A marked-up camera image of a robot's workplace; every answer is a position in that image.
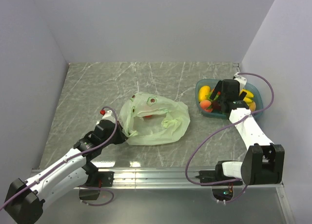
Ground yellow mango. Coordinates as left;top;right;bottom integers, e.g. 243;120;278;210
198;85;210;102

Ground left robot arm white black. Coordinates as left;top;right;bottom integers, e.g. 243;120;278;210
2;119;126;224

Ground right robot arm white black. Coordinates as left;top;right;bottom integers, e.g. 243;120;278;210
211;79;285;185

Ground black box under rail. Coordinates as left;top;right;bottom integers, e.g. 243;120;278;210
78;189;100;201

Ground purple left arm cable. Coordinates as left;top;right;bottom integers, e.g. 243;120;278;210
0;106;119;210

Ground orange fruit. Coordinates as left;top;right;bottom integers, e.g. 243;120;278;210
248;102;256;112

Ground pink peach with leaf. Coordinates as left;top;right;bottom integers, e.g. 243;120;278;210
199;100;213;112

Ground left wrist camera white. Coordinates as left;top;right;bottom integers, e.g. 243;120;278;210
100;110;116;122

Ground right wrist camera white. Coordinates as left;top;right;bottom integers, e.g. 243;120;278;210
233;72;247;91

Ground yellow bananas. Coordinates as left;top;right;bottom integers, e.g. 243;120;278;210
240;89;254;104

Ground teal transparent plastic tray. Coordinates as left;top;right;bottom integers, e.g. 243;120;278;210
195;79;263;119

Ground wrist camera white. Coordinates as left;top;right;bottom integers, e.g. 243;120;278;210
233;72;247;91
100;110;116;122

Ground green grape bunch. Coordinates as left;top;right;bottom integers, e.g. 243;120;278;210
206;89;214;99

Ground green printed plastic bag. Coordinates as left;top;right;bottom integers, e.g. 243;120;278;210
119;92;190;146

